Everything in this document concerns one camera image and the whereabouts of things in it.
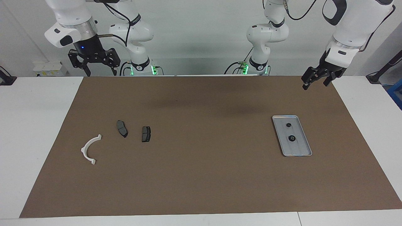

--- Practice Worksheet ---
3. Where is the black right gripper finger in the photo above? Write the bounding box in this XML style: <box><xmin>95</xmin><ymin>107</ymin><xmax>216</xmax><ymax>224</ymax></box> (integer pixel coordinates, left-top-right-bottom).
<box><xmin>68</xmin><ymin>50</ymin><xmax>92</xmax><ymax>77</ymax></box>
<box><xmin>105</xmin><ymin>48</ymin><xmax>121</xmax><ymax>76</ymax></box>

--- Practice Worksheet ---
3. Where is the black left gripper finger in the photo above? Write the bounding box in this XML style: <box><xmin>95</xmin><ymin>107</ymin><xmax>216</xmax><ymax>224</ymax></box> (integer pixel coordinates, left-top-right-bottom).
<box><xmin>323</xmin><ymin>71</ymin><xmax>340</xmax><ymax>87</ymax></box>
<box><xmin>301</xmin><ymin>67</ymin><xmax>321</xmax><ymax>90</ymax></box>

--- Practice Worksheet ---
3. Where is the silver metal tray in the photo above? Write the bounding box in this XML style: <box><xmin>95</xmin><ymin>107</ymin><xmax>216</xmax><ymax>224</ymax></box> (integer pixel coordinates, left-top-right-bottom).
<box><xmin>272</xmin><ymin>115</ymin><xmax>313</xmax><ymax>157</ymax></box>

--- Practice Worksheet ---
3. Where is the white box with labels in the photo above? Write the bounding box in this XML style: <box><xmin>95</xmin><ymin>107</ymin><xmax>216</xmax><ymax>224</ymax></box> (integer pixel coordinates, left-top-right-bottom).
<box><xmin>33</xmin><ymin>61</ymin><xmax>68</xmax><ymax>77</ymax></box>

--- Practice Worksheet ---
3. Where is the black stand with clamp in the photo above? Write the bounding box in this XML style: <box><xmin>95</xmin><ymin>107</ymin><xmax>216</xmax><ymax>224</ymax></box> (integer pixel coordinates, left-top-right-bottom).
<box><xmin>366</xmin><ymin>50</ymin><xmax>402</xmax><ymax>84</ymax></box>

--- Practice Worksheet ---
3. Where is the blue crate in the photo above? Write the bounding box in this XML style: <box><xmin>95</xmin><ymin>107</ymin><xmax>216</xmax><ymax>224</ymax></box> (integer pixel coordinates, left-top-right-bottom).
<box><xmin>387</xmin><ymin>79</ymin><xmax>402</xmax><ymax>110</ymax></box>

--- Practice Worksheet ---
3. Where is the curved dark brake pad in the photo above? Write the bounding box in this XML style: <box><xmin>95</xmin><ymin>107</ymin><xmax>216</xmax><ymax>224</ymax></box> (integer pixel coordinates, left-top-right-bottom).
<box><xmin>116</xmin><ymin>120</ymin><xmax>128</xmax><ymax>138</ymax></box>

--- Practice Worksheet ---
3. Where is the black table clamp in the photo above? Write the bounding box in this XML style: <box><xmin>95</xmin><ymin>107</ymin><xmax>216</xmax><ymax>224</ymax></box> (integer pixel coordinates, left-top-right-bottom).
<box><xmin>0</xmin><ymin>66</ymin><xmax>17</xmax><ymax>86</ymax></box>

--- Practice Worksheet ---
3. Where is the brown table mat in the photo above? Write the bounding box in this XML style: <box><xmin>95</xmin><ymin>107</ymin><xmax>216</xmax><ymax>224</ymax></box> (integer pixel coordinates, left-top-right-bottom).
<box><xmin>19</xmin><ymin>75</ymin><xmax>402</xmax><ymax>218</ymax></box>

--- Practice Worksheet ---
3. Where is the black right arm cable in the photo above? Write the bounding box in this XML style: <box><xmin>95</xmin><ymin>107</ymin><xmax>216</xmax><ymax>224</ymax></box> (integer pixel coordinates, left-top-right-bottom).
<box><xmin>96</xmin><ymin>2</ymin><xmax>142</xmax><ymax>47</ymax></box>

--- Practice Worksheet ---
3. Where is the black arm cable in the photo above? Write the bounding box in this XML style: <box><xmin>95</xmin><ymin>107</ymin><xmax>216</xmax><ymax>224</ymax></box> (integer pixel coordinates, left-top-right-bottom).
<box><xmin>282</xmin><ymin>0</ymin><xmax>397</xmax><ymax>53</ymax></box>
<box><xmin>96</xmin><ymin>2</ymin><xmax>142</xmax><ymax>47</ymax></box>

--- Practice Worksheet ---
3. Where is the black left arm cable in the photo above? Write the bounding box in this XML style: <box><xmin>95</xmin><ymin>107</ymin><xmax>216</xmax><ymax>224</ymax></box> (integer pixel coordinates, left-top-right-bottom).
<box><xmin>282</xmin><ymin>0</ymin><xmax>397</xmax><ymax>53</ymax></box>

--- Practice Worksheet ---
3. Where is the black left base cable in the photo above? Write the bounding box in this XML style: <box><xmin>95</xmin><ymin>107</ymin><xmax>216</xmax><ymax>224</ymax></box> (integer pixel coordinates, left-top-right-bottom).
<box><xmin>224</xmin><ymin>47</ymin><xmax>254</xmax><ymax>75</ymax></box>

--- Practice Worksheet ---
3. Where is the white semicircular plastic bracket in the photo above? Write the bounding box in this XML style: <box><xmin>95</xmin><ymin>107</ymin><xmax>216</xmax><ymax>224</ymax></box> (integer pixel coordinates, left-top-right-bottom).
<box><xmin>81</xmin><ymin>134</ymin><xmax>102</xmax><ymax>165</ymax></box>

